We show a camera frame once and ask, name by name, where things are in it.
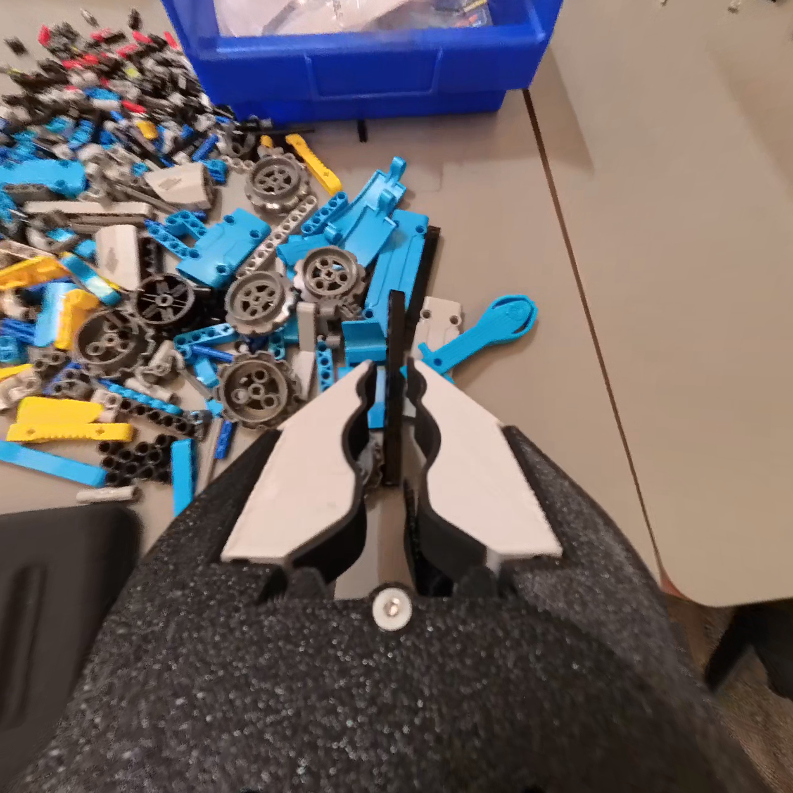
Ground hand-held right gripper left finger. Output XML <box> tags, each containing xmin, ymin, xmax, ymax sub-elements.
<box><xmin>220</xmin><ymin>359</ymin><xmax>379</xmax><ymax>566</ymax></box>

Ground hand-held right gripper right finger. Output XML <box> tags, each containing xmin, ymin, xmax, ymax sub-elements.
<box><xmin>406</xmin><ymin>358</ymin><xmax>565</xmax><ymax>561</ymax></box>

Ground black toy beam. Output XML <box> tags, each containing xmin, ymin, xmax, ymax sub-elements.
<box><xmin>385</xmin><ymin>289</ymin><xmax>408</xmax><ymax>488</ymax></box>

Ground pile of toy brick pieces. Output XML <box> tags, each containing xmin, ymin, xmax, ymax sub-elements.
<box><xmin>0</xmin><ymin>6</ymin><xmax>540</xmax><ymax>519</ymax></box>

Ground black perforated board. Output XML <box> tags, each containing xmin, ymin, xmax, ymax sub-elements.
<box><xmin>0</xmin><ymin>505</ymin><xmax>145</xmax><ymax>744</ymax></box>

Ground blue plastic bin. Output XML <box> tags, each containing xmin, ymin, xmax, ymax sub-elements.
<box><xmin>160</xmin><ymin>0</ymin><xmax>566</xmax><ymax>126</ymax></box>

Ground clear plastic bags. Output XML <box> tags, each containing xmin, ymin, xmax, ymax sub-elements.
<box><xmin>214</xmin><ymin>0</ymin><xmax>496</xmax><ymax>36</ymax></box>

